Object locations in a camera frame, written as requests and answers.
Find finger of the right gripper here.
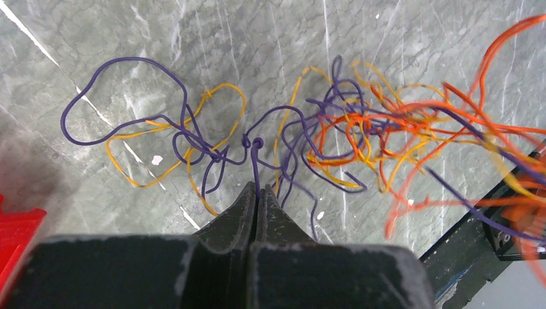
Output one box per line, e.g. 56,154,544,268
420,203,545,308

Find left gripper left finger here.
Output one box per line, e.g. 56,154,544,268
8,182,256,308

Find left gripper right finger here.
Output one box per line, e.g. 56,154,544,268
247,185,435,308

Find purple cables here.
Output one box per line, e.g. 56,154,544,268
59,54,546,244

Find orange cables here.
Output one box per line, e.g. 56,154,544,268
306,14,546,286

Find yellow cables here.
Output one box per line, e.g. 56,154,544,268
104,59,546,218

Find red bin near toolbox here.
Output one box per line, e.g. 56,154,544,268
1,209,47,300

